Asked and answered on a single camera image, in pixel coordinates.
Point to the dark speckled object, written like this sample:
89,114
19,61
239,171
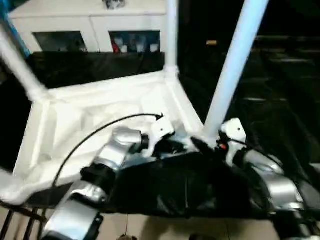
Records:
114,3

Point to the dark robot waist part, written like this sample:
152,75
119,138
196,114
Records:
198,236
128,237

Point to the small white jar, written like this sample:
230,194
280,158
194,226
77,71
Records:
123,49
153,47
140,46

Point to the white glass door cabinet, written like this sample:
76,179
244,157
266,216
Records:
62,22

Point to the red bottle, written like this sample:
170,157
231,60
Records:
115,46

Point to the black folding stand frame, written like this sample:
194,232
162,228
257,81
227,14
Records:
22,220

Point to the white plastic table top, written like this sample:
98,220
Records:
87,112

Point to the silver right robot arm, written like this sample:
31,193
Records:
275,180

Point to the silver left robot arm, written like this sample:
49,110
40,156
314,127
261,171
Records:
112,150

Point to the white plastic table leg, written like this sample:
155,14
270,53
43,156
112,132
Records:
6,182
171,37
230,62
20,67

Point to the black mat cover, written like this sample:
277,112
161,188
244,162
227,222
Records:
175,180

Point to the small tan block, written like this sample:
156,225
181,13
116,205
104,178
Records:
211,42

